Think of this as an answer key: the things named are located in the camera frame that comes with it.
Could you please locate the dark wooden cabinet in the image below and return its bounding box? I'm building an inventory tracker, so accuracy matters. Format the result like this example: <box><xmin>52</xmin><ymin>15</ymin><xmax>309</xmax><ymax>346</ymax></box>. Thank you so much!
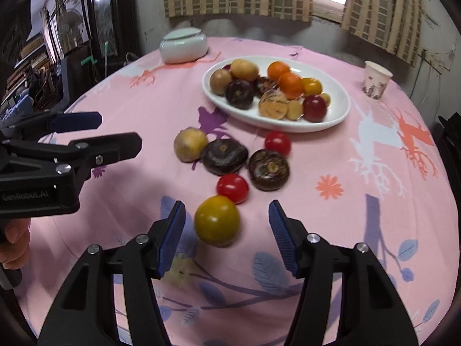
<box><xmin>77</xmin><ymin>0</ymin><xmax>141</xmax><ymax>69</ymax></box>

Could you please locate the green yellow tomato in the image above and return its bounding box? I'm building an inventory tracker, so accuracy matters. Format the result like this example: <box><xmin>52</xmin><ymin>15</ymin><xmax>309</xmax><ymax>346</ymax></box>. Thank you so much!
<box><xmin>194</xmin><ymin>195</ymin><xmax>241</xmax><ymax>247</ymax></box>

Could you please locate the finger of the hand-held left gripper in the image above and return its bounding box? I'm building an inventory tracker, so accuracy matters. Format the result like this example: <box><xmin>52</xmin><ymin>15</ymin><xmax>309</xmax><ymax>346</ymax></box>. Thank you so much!
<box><xmin>7</xmin><ymin>132</ymin><xmax>143</xmax><ymax>174</ymax></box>
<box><xmin>0</xmin><ymin>111</ymin><xmax>102</xmax><ymax>141</ymax></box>

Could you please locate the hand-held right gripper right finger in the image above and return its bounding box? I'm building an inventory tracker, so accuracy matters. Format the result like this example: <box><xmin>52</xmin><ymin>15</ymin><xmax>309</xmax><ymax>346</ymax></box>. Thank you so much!
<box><xmin>268</xmin><ymin>201</ymin><xmax>420</xmax><ymax>346</ymax></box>

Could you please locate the person's left hand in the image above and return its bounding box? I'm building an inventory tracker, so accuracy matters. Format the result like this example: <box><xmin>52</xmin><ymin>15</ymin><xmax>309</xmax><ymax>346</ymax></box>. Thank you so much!
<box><xmin>0</xmin><ymin>219</ymin><xmax>32</xmax><ymax>271</ymax></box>

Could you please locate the orange mandarin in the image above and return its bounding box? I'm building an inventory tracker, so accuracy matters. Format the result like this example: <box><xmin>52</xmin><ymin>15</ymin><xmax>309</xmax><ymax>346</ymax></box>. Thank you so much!
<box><xmin>278</xmin><ymin>72</ymin><xmax>304</xmax><ymax>99</ymax></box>
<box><xmin>267</xmin><ymin>61</ymin><xmax>291</xmax><ymax>81</ymax></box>

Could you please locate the white oval plate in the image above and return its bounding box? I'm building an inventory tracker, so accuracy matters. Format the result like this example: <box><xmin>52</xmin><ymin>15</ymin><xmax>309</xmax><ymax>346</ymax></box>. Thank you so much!
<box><xmin>202</xmin><ymin>56</ymin><xmax>351</xmax><ymax>133</ymax></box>

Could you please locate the dark red plum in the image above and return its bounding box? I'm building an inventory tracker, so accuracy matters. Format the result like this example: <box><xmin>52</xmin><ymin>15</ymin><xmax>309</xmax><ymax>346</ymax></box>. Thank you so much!
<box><xmin>303</xmin><ymin>94</ymin><xmax>328</xmax><ymax>122</ymax></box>

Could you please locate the printed paper cup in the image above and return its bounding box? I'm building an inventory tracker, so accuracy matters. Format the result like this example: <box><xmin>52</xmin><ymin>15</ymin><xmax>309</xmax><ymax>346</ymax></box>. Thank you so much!
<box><xmin>361</xmin><ymin>61</ymin><xmax>393</xmax><ymax>100</ymax></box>

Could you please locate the yellow orange tomato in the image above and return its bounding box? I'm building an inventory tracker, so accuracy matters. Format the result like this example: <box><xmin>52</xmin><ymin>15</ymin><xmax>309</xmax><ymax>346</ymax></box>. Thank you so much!
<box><xmin>301</xmin><ymin>77</ymin><xmax>323</xmax><ymax>97</ymax></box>

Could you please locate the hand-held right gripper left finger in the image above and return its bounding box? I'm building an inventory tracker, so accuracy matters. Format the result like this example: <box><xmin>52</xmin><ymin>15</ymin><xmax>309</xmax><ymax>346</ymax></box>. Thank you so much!
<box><xmin>38</xmin><ymin>200</ymin><xmax>187</xmax><ymax>346</ymax></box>

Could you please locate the striped pepino melon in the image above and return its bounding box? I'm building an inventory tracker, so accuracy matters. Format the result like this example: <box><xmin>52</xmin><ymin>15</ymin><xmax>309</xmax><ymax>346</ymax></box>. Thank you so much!
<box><xmin>258</xmin><ymin>89</ymin><xmax>289</xmax><ymax>119</ymax></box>

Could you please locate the dark grey chair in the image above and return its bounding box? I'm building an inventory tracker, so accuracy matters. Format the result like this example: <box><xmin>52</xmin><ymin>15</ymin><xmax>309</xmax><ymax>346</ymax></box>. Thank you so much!
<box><xmin>59</xmin><ymin>52</ymin><xmax>94</xmax><ymax>112</ymax></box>

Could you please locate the pink printed tablecloth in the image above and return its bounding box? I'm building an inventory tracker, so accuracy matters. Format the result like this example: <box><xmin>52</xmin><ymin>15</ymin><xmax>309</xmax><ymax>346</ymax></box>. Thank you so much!
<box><xmin>16</xmin><ymin>36</ymin><xmax>458</xmax><ymax>346</ymax></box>

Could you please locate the electric fan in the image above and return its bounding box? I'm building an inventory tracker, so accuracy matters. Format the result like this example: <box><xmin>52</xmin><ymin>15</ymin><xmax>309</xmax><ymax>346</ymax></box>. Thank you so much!
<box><xmin>58</xmin><ymin>9</ymin><xmax>84</xmax><ymax>44</ymax></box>

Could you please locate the white wall socket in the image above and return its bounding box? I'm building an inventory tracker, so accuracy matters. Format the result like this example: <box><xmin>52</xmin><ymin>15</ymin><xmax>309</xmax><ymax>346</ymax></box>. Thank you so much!
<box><xmin>420</xmin><ymin>50</ymin><xmax>452</xmax><ymax>73</ymax></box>

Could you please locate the greenish tan round fruit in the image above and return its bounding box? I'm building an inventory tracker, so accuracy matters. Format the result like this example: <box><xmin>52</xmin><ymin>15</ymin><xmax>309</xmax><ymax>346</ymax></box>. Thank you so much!
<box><xmin>173</xmin><ymin>127</ymin><xmax>209</xmax><ymax>162</ymax></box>

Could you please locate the pale green lidded jar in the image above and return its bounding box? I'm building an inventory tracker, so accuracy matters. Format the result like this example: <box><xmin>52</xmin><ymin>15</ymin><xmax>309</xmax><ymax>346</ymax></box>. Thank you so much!
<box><xmin>159</xmin><ymin>28</ymin><xmax>209</xmax><ymax>64</ymax></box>

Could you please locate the yellowish tan round fruit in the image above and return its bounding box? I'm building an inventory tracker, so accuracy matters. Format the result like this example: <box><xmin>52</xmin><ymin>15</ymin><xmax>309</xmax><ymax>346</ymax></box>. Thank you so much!
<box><xmin>230</xmin><ymin>59</ymin><xmax>260</xmax><ymax>81</ymax></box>

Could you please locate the narrow striped brown curtain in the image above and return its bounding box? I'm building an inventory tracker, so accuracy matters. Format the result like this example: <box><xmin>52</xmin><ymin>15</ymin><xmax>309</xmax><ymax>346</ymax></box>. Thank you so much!
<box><xmin>340</xmin><ymin>0</ymin><xmax>424</xmax><ymax>68</ymax></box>

